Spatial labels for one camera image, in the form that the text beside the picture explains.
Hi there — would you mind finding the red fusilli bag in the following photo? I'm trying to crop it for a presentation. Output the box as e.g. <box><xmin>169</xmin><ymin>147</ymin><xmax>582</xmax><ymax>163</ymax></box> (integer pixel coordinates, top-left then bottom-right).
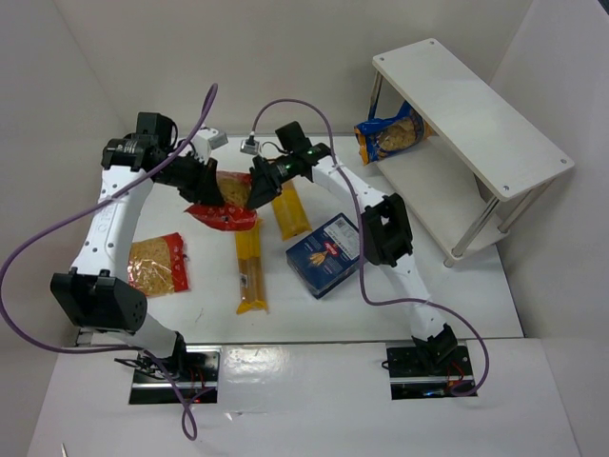
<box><xmin>185</xmin><ymin>170</ymin><xmax>258</xmax><ymax>231</ymax></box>
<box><xmin>127</xmin><ymin>232</ymin><xmax>189</xmax><ymax>297</ymax></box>

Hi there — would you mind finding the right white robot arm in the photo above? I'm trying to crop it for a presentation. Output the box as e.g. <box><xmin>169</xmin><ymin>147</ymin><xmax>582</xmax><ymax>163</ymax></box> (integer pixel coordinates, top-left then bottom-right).
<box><xmin>246</xmin><ymin>122</ymin><xmax>458</xmax><ymax>373</ymax></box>

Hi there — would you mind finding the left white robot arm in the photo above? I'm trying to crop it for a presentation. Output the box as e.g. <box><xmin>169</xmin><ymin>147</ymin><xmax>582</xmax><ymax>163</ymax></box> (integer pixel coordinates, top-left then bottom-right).
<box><xmin>50</xmin><ymin>112</ymin><xmax>227</xmax><ymax>371</ymax></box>

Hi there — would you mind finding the blue Barilla pasta box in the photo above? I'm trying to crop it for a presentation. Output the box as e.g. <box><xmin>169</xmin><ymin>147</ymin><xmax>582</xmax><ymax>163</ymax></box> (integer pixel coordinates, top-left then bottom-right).
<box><xmin>285</xmin><ymin>213</ymin><xmax>360</xmax><ymax>299</ymax></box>

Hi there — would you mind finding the blue pasta bag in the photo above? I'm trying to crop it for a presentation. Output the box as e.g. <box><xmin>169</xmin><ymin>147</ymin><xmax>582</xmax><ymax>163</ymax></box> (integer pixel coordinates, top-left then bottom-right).
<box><xmin>354</xmin><ymin>101</ymin><xmax>434</xmax><ymax>165</ymax></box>

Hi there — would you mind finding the white two-tier shelf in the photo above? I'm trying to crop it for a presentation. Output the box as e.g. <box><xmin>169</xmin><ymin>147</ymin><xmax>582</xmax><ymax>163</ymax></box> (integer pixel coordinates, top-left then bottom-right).
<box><xmin>372</xmin><ymin>38</ymin><xmax>574</xmax><ymax>268</ymax></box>

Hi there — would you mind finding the yellow spaghetti pack right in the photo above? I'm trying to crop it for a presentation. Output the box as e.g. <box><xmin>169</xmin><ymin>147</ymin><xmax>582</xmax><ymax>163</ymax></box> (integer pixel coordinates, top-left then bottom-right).
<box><xmin>271</xmin><ymin>181</ymin><xmax>312</xmax><ymax>241</ymax></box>

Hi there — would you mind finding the yellow spaghetti pack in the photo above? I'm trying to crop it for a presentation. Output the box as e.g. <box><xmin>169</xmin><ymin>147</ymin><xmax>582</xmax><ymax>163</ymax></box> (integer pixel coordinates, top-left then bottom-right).
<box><xmin>271</xmin><ymin>181</ymin><xmax>312</xmax><ymax>241</ymax></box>
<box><xmin>235</xmin><ymin>220</ymin><xmax>268</xmax><ymax>315</ymax></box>

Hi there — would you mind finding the yellow spaghetti pack left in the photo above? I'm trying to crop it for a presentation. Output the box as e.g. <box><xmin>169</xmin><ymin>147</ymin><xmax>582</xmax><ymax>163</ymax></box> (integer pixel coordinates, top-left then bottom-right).
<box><xmin>235</xmin><ymin>220</ymin><xmax>268</xmax><ymax>315</ymax></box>

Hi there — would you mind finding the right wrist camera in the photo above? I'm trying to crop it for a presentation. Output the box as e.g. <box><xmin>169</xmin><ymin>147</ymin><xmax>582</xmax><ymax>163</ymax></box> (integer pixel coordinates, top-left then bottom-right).
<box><xmin>240</xmin><ymin>138</ymin><xmax>260</xmax><ymax>155</ymax></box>

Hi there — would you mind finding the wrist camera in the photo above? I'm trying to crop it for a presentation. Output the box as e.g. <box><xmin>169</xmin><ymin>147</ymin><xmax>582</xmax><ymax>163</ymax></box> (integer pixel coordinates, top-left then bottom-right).
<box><xmin>240</xmin><ymin>138</ymin><xmax>260</xmax><ymax>155</ymax></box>
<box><xmin>190</xmin><ymin>126</ymin><xmax>228</xmax><ymax>157</ymax></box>

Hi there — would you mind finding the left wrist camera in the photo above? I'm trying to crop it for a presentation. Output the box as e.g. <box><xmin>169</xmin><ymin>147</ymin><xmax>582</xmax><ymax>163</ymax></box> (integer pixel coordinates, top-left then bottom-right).
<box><xmin>190</xmin><ymin>126</ymin><xmax>228</xmax><ymax>157</ymax></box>

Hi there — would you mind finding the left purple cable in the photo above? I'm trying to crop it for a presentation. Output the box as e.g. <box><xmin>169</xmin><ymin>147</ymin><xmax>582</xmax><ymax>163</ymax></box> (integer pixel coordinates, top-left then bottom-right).
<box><xmin>0</xmin><ymin>83</ymin><xmax>220</xmax><ymax>442</ymax></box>

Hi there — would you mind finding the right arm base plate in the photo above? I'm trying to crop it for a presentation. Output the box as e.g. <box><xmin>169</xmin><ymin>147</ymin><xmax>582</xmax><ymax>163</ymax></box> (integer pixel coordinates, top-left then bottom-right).
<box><xmin>381</xmin><ymin>342</ymin><xmax>476</xmax><ymax>401</ymax></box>

